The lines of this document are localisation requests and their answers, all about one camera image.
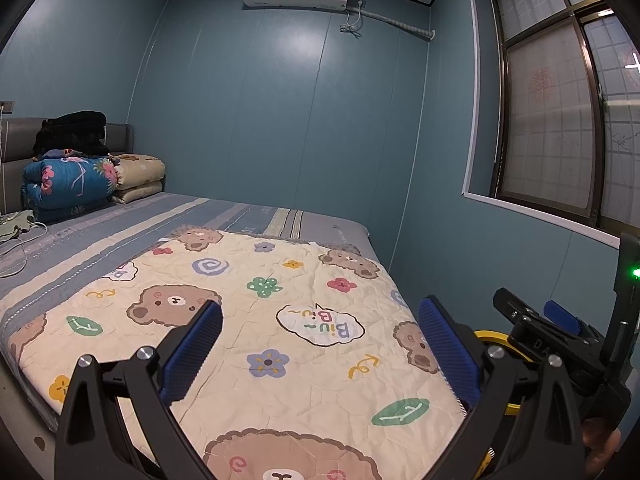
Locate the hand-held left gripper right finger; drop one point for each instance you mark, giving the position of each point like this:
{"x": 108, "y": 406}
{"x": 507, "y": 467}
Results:
{"x": 447, "y": 352}

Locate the wall socket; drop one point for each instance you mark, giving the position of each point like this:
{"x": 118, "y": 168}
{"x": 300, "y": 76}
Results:
{"x": 6, "y": 106}

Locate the frosted window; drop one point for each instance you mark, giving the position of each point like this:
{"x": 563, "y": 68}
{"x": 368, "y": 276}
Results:
{"x": 550, "y": 110}

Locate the blue floral folded quilt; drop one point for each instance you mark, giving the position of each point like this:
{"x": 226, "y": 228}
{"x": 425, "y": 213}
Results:
{"x": 65, "y": 185}

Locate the pale green power strip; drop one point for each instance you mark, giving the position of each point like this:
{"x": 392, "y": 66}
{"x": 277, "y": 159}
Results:
{"x": 15, "y": 225}

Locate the bear printed blanket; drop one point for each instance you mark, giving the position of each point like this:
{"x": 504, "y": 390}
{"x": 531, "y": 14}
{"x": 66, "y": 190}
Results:
{"x": 300, "y": 370}

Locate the bed with striped sheet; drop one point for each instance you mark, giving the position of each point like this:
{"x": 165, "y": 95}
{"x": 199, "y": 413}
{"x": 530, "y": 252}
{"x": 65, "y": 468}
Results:
{"x": 100, "y": 230}

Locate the wrapped air conditioner pipe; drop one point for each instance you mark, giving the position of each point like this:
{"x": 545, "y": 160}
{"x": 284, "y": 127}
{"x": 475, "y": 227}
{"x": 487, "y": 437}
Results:
{"x": 400, "y": 24}

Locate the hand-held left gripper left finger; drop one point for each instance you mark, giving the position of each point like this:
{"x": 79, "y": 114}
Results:
{"x": 192, "y": 352}

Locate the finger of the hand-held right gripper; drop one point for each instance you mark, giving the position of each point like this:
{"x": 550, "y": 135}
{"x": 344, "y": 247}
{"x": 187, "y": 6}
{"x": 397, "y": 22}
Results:
{"x": 522, "y": 315}
{"x": 562, "y": 316}

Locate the black clothes pile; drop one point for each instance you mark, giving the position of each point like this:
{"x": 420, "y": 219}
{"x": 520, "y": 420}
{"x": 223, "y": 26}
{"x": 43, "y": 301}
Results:
{"x": 72, "y": 132}

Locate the beige patterned pillows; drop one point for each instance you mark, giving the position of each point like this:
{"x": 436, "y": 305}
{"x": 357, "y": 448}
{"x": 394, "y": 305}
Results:
{"x": 140, "y": 175}

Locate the person's right hand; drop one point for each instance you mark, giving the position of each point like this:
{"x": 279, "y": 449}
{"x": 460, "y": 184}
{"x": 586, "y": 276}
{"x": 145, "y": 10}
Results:
{"x": 602, "y": 447}

